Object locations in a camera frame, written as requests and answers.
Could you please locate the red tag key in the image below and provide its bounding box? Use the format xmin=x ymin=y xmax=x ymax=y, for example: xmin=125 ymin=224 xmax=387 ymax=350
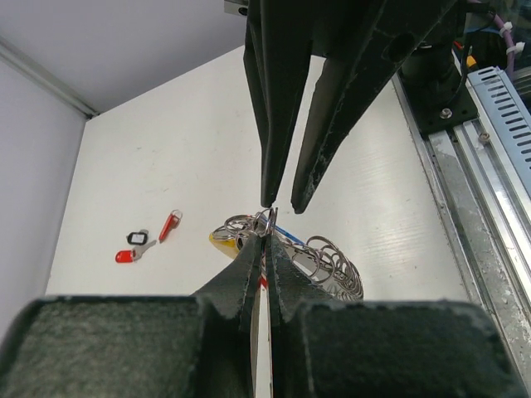
xmin=114 ymin=240 xmax=157 ymax=264
xmin=259 ymin=237 xmax=268 ymax=289

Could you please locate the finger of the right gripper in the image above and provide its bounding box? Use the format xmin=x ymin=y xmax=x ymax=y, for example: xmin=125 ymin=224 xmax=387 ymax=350
xmin=291 ymin=1 xmax=455 ymax=214
xmin=243 ymin=1 xmax=327 ymax=206

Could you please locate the white slotted cable duct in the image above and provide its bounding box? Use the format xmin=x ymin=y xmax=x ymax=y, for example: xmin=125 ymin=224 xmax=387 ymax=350
xmin=468 ymin=67 xmax=530 ymax=191

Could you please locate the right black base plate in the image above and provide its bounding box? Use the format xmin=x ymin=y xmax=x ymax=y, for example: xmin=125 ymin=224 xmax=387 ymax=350
xmin=399 ymin=53 xmax=478 ymax=137

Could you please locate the black key tag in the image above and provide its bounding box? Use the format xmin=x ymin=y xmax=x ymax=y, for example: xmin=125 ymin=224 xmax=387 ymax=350
xmin=126 ymin=230 xmax=149 ymax=246

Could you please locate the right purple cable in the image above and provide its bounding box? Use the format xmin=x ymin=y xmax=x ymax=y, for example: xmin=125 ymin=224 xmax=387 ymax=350
xmin=464 ymin=0 xmax=528 ymax=80

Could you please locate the red tag with ring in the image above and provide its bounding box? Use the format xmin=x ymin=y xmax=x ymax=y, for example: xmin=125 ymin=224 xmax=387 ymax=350
xmin=158 ymin=209 xmax=183 ymax=243

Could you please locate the blue tag key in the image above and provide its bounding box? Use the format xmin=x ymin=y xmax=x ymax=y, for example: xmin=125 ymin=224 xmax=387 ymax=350
xmin=275 ymin=226 xmax=305 ymax=245

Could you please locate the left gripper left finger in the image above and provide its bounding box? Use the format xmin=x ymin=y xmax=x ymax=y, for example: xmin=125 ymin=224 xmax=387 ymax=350
xmin=1 ymin=236 xmax=262 ymax=397

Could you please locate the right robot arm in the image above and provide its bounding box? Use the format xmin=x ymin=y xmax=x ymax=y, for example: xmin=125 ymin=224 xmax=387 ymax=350
xmin=244 ymin=1 xmax=491 ymax=214

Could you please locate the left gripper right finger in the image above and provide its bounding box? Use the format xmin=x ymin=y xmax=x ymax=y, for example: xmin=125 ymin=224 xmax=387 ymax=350
xmin=265 ymin=236 xmax=523 ymax=397

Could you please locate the aluminium mounting rail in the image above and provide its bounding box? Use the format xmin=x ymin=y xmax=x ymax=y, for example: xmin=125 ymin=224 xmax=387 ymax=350
xmin=392 ymin=77 xmax=530 ymax=383

